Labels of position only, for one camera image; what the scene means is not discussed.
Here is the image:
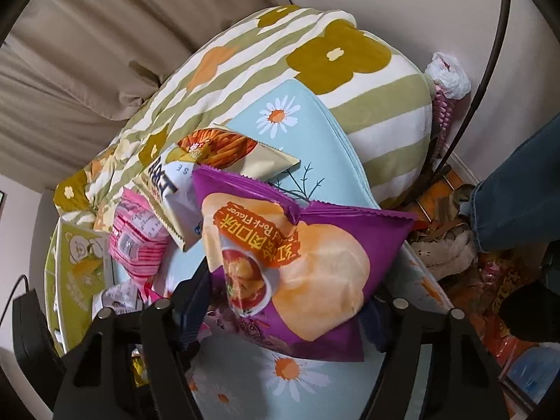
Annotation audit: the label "black metal rack pole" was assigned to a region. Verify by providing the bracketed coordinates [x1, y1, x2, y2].
[431, 0, 513, 176]

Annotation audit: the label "crumpled white plastic bag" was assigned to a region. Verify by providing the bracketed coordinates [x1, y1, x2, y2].
[424, 51, 472, 99]

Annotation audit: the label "white grey snack packet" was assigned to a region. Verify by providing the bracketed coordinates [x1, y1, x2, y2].
[92, 282, 145, 316]

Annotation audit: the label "blue daisy tablecloth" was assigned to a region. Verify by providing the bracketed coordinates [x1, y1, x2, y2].
[105, 79, 456, 420]

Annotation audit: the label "gold snack packet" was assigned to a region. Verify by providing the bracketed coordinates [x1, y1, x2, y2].
[131, 350, 150, 388]

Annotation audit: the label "green cardboard box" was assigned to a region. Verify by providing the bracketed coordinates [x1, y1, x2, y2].
[44, 219, 110, 355]

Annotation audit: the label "white orange fries packet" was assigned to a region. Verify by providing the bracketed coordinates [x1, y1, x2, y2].
[140, 127, 302, 252]

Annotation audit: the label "pink snack packet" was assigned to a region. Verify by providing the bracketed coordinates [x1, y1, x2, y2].
[108, 188, 171, 278]

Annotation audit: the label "blue plastic packet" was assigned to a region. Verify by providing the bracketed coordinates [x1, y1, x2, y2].
[507, 345, 560, 408]

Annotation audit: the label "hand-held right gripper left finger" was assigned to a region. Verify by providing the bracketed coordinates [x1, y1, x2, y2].
[55, 267, 215, 420]

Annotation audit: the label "purple potato chip bag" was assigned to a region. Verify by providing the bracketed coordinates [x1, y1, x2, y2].
[192, 164, 416, 364]

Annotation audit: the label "purple patterned snack packet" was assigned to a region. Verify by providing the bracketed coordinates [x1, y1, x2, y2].
[203, 304, 285, 353]

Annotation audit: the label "floral striped blanket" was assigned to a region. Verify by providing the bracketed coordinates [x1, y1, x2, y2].
[52, 5, 434, 232]

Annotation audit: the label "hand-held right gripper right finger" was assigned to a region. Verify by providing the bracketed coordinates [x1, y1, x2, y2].
[359, 286, 499, 420]

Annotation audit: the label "orange snack bag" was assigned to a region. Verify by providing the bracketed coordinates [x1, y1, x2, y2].
[479, 254, 560, 359]

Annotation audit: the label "person's jeans leg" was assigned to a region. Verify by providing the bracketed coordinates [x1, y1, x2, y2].
[470, 114, 560, 254]

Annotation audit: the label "beige curtain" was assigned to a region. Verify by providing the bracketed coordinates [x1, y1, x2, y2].
[0, 0, 298, 193]

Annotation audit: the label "beige fluffy slipper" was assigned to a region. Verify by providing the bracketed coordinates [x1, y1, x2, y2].
[411, 232, 477, 281]

